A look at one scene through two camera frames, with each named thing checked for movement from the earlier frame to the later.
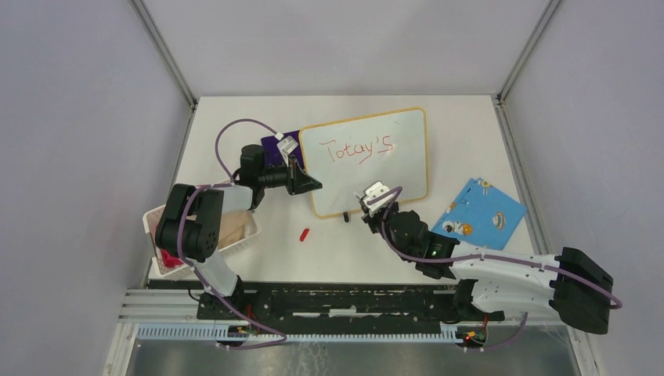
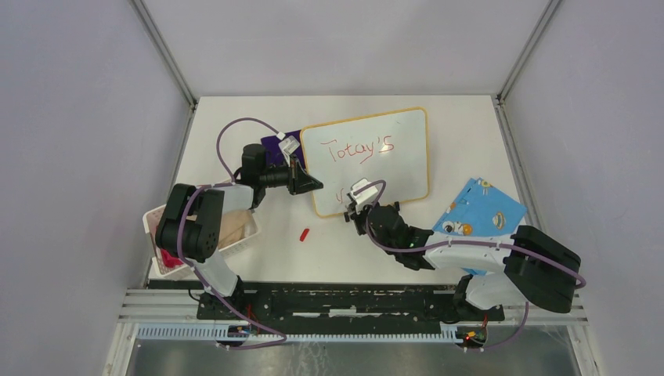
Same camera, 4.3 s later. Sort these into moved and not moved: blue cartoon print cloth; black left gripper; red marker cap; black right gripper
Moved: black right gripper
Not moved: blue cartoon print cloth; red marker cap; black left gripper
